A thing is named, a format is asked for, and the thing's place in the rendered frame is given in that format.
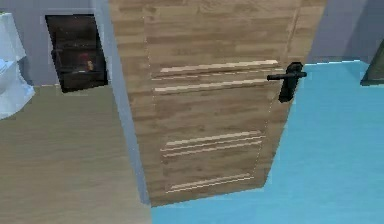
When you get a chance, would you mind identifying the brown wooden room door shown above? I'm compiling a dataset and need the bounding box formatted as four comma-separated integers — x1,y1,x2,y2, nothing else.
109,0,328,208

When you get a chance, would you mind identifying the dark brown shelf unit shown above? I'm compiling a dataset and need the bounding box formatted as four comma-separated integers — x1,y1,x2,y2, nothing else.
44,13,109,94

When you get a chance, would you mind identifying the dark green cabinet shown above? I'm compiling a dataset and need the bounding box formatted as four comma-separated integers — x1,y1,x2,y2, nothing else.
360,39,384,87

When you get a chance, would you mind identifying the black door handle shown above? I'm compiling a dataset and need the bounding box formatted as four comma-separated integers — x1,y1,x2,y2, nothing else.
266,61,308,104

